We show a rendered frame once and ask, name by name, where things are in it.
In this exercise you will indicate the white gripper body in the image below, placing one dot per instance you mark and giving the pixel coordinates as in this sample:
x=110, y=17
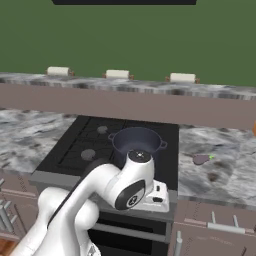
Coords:
x=160, y=206

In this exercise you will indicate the white paper towel roll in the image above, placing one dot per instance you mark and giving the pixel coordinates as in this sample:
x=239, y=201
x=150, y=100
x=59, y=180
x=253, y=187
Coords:
x=58, y=71
x=182, y=78
x=117, y=74

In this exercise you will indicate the orange object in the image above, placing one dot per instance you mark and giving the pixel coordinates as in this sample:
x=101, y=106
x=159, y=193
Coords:
x=254, y=128

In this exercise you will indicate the black stove with oven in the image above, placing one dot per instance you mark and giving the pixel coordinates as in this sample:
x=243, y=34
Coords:
x=76, y=146

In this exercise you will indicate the brown drawer front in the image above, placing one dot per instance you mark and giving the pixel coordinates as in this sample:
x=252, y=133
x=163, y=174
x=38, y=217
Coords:
x=200, y=213

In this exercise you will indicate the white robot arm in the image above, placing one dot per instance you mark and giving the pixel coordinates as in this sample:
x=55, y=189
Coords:
x=66, y=213

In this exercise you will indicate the dark blue pot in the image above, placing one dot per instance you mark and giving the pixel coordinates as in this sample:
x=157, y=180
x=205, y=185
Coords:
x=133, y=141

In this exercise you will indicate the brown cupboard run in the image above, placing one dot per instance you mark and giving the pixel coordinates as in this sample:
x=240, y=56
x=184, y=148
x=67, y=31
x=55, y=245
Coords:
x=16, y=196

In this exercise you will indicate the purple eggplant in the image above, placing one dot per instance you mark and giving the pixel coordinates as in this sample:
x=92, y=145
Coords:
x=200, y=159

